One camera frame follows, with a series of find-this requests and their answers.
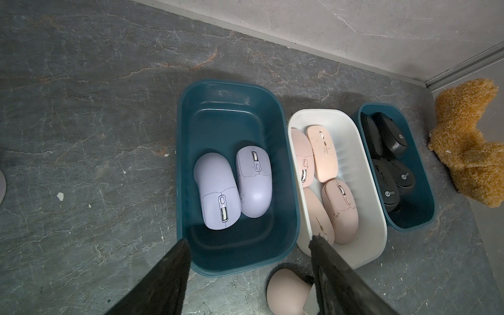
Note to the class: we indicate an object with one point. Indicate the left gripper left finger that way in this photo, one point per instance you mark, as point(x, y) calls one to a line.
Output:
point(162, 290)

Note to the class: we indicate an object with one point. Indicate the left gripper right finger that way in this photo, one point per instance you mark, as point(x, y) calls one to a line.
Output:
point(339, 289)

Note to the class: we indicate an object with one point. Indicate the pink mouse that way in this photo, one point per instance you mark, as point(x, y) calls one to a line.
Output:
point(341, 208)
point(325, 156)
point(304, 156)
point(319, 220)
point(287, 293)

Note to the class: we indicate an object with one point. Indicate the purple mouse top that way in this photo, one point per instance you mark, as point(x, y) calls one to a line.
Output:
point(219, 196)

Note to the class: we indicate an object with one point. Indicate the purple mouse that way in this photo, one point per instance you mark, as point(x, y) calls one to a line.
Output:
point(219, 196)
point(254, 180)

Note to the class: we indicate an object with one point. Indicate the black mouse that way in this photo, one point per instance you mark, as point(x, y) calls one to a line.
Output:
point(372, 136)
point(402, 175)
point(392, 137)
point(387, 185)

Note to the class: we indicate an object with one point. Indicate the purple mouse bottom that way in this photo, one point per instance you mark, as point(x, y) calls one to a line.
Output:
point(254, 180)

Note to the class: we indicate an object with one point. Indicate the white storage box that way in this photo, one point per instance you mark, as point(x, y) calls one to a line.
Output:
point(354, 170)

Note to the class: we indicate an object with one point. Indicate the left teal storage box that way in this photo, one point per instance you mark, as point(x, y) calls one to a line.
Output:
point(223, 117)

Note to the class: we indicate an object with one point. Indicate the teal storage box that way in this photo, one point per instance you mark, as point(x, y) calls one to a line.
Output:
point(417, 208)
point(223, 117)

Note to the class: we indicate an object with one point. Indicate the right teal storage box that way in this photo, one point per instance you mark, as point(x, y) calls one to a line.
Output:
point(417, 208)

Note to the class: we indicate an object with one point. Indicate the brown teddy bear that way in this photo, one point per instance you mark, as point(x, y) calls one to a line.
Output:
point(475, 164)

